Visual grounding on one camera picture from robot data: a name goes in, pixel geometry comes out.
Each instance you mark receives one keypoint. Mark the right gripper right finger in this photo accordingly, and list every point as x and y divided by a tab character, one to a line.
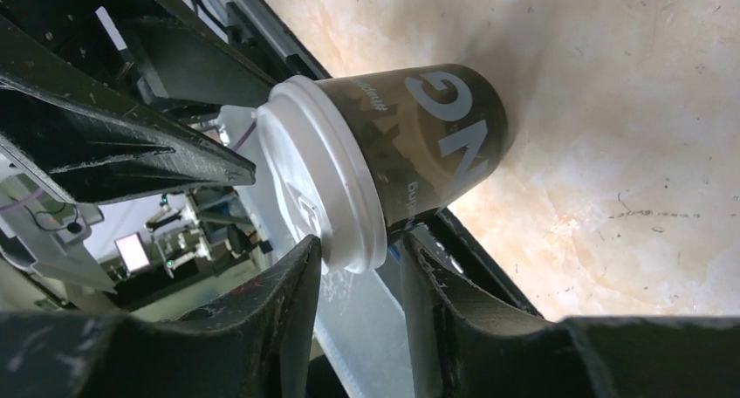
464	342

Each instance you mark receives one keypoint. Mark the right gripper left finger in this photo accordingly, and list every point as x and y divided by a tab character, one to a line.
252	342

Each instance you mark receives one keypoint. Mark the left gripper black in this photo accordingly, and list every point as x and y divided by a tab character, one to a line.
65	125

